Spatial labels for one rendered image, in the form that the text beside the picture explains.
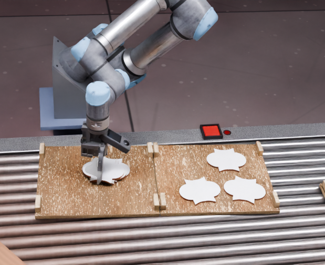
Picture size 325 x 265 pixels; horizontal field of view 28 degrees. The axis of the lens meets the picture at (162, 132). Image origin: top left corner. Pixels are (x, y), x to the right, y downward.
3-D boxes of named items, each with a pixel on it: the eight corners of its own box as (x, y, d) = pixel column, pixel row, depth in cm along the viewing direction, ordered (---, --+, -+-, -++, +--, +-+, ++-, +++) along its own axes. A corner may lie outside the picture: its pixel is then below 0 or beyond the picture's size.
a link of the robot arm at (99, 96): (116, 83, 210) (102, 97, 204) (115, 111, 217) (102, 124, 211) (94, 75, 213) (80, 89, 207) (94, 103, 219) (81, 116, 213)
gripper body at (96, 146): (84, 143, 228) (84, 116, 221) (109, 146, 228) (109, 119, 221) (81, 158, 222) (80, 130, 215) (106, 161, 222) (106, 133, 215)
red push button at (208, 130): (201, 129, 259) (202, 125, 258) (217, 128, 260) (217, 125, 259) (205, 138, 255) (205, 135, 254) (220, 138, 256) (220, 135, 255)
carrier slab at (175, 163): (151, 148, 247) (151, 144, 246) (258, 146, 252) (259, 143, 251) (160, 216, 220) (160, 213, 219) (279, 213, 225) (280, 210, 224)
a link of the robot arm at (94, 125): (110, 108, 218) (107, 123, 212) (110, 119, 221) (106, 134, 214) (88, 106, 218) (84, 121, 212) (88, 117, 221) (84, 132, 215)
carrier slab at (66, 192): (40, 149, 242) (40, 145, 241) (150, 148, 247) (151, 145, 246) (34, 219, 215) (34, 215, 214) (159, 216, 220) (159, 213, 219)
